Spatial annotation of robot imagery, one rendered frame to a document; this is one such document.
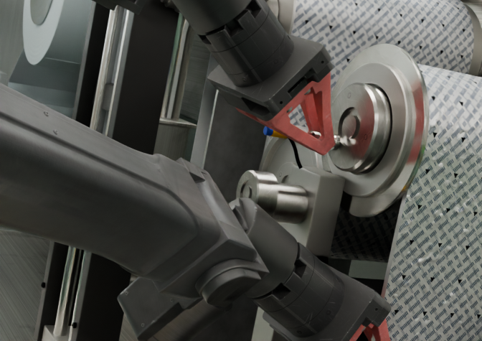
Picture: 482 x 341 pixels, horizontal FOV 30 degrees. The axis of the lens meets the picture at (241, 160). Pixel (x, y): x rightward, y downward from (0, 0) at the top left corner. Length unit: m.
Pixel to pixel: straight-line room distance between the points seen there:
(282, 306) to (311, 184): 0.15
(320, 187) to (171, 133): 0.69
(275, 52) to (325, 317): 0.20
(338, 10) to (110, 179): 0.53
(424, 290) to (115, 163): 0.37
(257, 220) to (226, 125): 0.43
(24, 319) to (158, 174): 0.74
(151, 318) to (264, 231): 0.10
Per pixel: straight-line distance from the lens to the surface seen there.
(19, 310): 1.26
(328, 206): 0.78
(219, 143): 1.06
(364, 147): 0.74
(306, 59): 0.68
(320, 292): 0.68
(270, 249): 0.64
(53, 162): 0.42
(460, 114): 0.75
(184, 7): 0.67
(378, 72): 0.76
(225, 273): 0.57
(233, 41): 0.68
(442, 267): 0.77
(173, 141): 1.44
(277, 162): 0.91
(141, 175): 0.49
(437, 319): 0.78
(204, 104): 1.08
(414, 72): 0.73
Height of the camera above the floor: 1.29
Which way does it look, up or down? 6 degrees down
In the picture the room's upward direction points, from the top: 11 degrees clockwise
